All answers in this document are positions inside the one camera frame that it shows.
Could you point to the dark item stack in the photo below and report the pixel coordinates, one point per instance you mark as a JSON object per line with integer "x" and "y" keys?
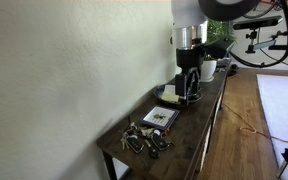
{"x": 222, "y": 64}

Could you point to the black floor object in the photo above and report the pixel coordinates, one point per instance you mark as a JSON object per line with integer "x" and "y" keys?
{"x": 233, "y": 70}

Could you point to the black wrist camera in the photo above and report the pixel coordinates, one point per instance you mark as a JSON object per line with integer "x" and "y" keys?
{"x": 219, "y": 48}

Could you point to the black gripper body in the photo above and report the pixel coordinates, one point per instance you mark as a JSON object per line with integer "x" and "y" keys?
{"x": 189, "y": 60}

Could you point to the dark blue bowl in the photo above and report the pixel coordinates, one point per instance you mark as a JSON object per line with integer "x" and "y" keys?
{"x": 159, "y": 91}

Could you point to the silver key bunch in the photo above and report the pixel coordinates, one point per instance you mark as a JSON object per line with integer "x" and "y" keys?
{"x": 164, "y": 134}

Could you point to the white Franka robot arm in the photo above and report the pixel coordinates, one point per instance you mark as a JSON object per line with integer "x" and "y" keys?
{"x": 187, "y": 13}

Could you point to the white pot saucer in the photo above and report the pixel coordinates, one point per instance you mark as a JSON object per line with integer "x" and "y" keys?
{"x": 207, "y": 80}

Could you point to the green palm plant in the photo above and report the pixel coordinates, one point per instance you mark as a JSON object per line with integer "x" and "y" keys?
{"x": 220, "y": 30}

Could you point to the blue and white tray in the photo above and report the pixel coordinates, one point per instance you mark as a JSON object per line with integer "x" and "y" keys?
{"x": 150, "y": 116}

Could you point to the dark wooden console table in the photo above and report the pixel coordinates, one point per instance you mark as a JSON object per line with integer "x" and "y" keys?
{"x": 190, "y": 133}

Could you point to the yellow sticky note pad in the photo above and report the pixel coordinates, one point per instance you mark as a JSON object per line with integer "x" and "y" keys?
{"x": 169, "y": 97}

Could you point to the white rug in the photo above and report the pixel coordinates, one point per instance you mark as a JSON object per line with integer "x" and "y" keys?
{"x": 280, "y": 100}

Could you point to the white paper slip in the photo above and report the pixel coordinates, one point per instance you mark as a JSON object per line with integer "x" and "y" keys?
{"x": 169, "y": 88}

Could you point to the red bicycle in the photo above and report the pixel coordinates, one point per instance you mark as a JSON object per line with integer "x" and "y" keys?
{"x": 270, "y": 2}

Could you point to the single black car key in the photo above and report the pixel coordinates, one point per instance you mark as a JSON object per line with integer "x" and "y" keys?
{"x": 153, "y": 152}

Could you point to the black stereo camera bar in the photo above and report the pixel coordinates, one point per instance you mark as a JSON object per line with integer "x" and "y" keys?
{"x": 257, "y": 22}

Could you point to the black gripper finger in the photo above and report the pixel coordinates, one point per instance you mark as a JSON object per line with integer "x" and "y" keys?
{"x": 181, "y": 86}
{"x": 194, "y": 81}

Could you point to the key set with blue tag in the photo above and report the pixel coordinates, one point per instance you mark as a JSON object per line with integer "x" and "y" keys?
{"x": 135, "y": 145}

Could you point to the white plant pot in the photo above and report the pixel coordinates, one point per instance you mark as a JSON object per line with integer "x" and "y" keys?
{"x": 209, "y": 68}

